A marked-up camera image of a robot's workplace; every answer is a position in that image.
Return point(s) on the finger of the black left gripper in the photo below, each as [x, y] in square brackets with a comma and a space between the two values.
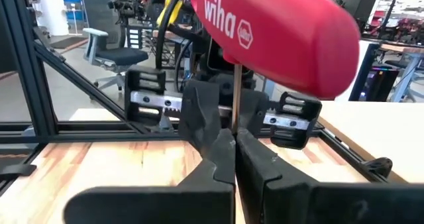
[255, 111]
[198, 114]

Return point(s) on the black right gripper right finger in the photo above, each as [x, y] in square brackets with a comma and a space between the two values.
[331, 204]

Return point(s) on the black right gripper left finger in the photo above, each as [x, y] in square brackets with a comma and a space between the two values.
[165, 204]

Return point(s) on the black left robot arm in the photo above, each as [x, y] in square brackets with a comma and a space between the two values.
[198, 41]

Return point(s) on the black office chair white armrests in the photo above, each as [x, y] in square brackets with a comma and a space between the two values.
[119, 56]

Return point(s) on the light wooden desk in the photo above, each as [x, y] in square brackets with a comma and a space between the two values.
[381, 134]

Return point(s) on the black RGB computer tower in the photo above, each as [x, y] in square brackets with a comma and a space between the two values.
[381, 85]

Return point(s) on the wooden top workbench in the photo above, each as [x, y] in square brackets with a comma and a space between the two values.
[402, 48]

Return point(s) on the black aluminium table frame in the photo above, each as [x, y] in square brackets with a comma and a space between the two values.
[30, 68]

